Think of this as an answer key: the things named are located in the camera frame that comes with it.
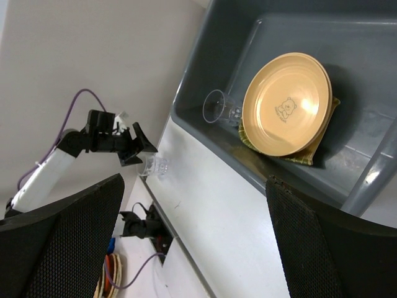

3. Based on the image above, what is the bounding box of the clear plastic cup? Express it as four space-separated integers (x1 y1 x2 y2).
202 89 242 127
136 155 169 178

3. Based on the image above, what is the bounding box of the woven bamboo tray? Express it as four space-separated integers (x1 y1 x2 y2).
238 96 341 167

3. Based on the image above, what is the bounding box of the aluminium table edge rail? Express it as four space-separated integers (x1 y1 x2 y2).
140 178 215 297

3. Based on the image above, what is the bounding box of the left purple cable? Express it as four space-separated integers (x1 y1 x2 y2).
16 88 109 191

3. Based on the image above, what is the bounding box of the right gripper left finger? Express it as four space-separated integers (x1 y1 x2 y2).
1 174 125 297

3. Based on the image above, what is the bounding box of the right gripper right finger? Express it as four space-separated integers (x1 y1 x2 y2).
265 176 396 297

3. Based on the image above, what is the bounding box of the grey plastic bin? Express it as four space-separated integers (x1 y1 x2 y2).
171 1 396 225

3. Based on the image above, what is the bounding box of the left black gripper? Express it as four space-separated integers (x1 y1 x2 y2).
82 110 158 166

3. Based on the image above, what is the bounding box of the clear plastic cup front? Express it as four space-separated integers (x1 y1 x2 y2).
136 155 169 178

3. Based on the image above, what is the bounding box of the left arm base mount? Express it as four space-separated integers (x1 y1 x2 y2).
116 202 174 264

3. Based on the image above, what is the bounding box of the tan plastic plate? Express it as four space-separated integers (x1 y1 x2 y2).
297 55 334 155
242 53 332 157

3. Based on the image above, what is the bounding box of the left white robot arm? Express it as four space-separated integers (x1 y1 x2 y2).
4 110 157 218

